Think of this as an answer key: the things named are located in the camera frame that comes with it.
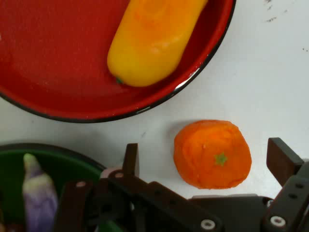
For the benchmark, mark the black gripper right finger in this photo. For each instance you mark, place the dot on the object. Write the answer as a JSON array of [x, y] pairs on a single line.
[[282, 157]]

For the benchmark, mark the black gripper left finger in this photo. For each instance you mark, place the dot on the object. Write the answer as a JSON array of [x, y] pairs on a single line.
[[135, 193]]

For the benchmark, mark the purple toy eggplant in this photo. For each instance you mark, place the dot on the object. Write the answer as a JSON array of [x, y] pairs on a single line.
[[38, 193]]

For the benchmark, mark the green plate with dark rim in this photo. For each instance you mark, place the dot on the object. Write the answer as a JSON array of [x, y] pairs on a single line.
[[72, 166]]

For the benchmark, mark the orange toy tangerine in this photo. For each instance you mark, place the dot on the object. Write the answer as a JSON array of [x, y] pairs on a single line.
[[210, 154]]

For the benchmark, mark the yellow orange toy mango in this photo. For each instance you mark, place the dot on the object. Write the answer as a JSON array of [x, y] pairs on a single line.
[[149, 43]]

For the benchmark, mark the red plate with black rim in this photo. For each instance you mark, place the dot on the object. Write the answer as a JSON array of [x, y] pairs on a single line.
[[48, 60]]

